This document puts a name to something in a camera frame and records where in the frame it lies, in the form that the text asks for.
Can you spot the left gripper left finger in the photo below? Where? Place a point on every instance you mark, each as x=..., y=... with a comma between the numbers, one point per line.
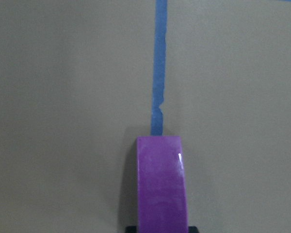
x=131, y=229

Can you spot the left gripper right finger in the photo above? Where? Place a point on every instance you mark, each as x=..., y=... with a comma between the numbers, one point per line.
x=193, y=229

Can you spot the purple trapezoid block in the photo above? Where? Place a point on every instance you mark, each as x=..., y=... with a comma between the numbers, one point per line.
x=162, y=204

